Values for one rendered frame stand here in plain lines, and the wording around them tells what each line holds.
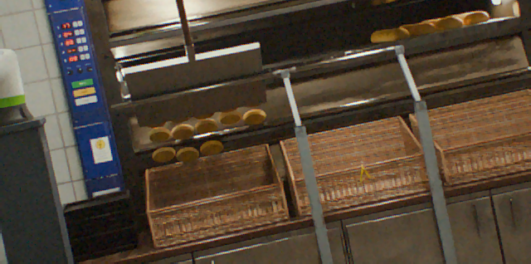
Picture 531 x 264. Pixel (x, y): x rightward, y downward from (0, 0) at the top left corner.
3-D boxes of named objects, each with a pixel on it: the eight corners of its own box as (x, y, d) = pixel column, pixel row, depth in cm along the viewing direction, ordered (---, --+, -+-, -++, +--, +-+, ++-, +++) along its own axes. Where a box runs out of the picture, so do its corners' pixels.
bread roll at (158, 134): (172, 141, 447) (171, 134, 451) (169, 129, 443) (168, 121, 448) (148, 145, 446) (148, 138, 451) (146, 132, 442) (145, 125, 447)
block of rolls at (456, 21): (369, 43, 539) (367, 32, 539) (460, 24, 541) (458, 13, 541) (390, 41, 479) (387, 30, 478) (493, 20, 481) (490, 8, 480)
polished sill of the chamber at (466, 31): (125, 106, 465) (123, 97, 465) (517, 25, 473) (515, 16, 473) (124, 107, 459) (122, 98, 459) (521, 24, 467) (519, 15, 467)
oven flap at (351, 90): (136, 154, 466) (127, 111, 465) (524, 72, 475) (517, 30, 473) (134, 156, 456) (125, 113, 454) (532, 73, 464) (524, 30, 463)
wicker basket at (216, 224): (157, 230, 461) (143, 168, 459) (281, 202, 464) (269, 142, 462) (153, 251, 412) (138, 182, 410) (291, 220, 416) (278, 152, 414)
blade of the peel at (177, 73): (260, 47, 413) (258, 41, 415) (123, 74, 410) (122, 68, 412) (266, 101, 442) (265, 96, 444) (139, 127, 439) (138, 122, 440)
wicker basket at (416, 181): (289, 201, 464) (277, 140, 462) (413, 175, 466) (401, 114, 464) (298, 218, 416) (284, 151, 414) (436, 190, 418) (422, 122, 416)
